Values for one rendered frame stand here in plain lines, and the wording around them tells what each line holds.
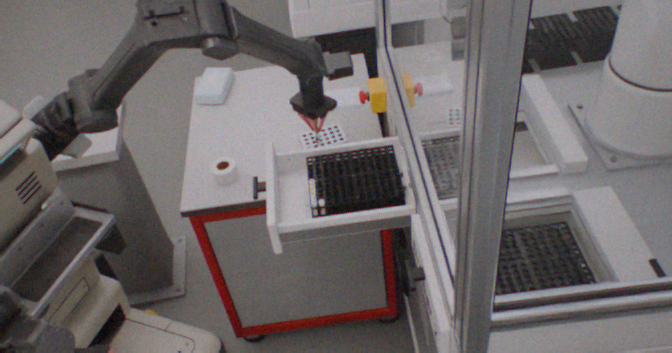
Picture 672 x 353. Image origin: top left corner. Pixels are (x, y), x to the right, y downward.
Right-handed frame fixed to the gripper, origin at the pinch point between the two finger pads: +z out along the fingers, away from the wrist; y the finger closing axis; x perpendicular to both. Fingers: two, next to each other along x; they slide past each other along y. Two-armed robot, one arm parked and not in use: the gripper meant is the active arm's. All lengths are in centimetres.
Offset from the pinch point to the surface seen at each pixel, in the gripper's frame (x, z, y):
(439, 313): 25, 2, -51
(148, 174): -11, 102, 126
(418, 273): 18.8, 3.8, -42.4
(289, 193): 12.2, 13.1, 0.4
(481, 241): 32, -35, -60
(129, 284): 35, 92, 75
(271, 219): 26.1, 3.5, -8.2
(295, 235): 22.9, 10.2, -11.5
